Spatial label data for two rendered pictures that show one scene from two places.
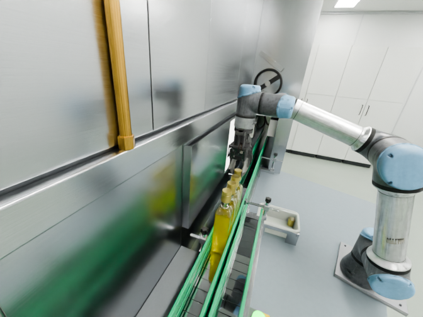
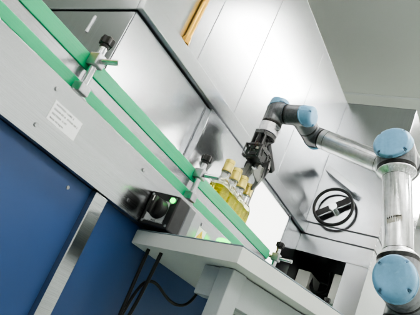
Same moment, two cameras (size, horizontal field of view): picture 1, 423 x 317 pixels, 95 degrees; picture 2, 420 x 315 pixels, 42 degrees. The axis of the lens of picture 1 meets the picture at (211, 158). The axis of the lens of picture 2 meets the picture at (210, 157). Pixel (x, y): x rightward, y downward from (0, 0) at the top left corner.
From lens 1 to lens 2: 1.55 m
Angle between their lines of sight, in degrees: 47
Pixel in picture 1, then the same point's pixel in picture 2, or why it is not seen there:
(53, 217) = (157, 22)
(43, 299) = (126, 52)
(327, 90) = not seen: outside the picture
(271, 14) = (349, 134)
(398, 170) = (384, 141)
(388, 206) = (385, 184)
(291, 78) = (369, 207)
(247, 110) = (272, 114)
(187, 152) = (207, 114)
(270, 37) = not seen: hidden behind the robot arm
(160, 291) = not seen: hidden behind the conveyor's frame
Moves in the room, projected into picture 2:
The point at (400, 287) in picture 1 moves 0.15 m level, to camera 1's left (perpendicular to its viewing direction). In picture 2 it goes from (398, 267) to (342, 247)
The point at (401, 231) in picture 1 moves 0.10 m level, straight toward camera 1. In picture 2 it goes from (397, 205) to (372, 189)
